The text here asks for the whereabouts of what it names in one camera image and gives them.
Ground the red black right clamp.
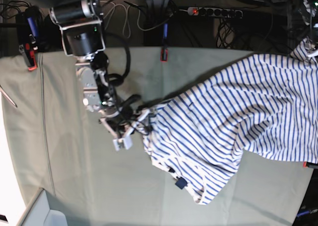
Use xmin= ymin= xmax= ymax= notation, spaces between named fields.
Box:
xmin=303 ymin=162 xmax=318 ymax=169

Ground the red black clamp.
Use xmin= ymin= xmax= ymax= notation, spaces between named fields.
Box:
xmin=303 ymin=162 xmax=318 ymax=169
xmin=19 ymin=34 xmax=38 ymax=72
xmin=160 ymin=47 xmax=168 ymax=62

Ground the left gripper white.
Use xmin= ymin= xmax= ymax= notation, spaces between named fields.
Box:
xmin=304 ymin=37 xmax=318 ymax=61

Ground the blue white striped t-shirt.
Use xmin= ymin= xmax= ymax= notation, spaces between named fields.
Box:
xmin=143 ymin=39 xmax=318 ymax=205

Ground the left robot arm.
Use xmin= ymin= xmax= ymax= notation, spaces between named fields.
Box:
xmin=286 ymin=0 xmax=318 ymax=59

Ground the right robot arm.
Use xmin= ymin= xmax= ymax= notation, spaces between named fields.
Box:
xmin=50 ymin=0 xmax=151 ymax=151

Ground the black power strip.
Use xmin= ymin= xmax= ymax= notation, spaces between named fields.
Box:
xmin=187 ymin=7 xmax=243 ymax=19

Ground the red black left clamp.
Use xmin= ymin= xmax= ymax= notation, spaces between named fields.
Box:
xmin=19 ymin=34 xmax=38 ymax=72

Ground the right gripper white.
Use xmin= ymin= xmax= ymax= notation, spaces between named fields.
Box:
xmin=99 ymin=108 xmax=153 ymax=151

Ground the red black centre clamp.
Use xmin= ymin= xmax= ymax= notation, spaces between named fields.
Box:
xmin=160 ymin=47 xmax=168 ymax=62

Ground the light grey plastic bin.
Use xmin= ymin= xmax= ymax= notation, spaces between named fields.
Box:
xmin=16 ymin=188 xmax=68 ymax=226

